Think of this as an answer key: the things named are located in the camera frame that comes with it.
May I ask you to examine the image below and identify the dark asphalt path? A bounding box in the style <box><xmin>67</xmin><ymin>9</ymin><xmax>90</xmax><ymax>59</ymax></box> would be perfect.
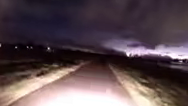
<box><xmin>7</xmin><ymin>52</ymin><xmax>155</xmax><ymax>106</ymax></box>

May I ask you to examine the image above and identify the pale verge strip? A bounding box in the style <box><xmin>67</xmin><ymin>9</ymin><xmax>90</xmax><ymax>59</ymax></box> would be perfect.
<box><xmin>104</xmin><ymin>63</ymin><xmax>188</xmax><ymax>106</ymax></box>
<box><xmin>0</xmin><ymin>51</ymin><xmax>91</xmax><ymax>106</ymax></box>

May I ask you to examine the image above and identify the dark field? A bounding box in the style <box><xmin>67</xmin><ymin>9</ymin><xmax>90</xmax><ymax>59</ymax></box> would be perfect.
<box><xmin>103</xmin><ymin>54</ymin><xmax>188</xmax><ymax>106</ymax></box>
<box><xmin>0</xmin><ymin>42</ymin><xmax>93</xmax><ymax>106</ymax></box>

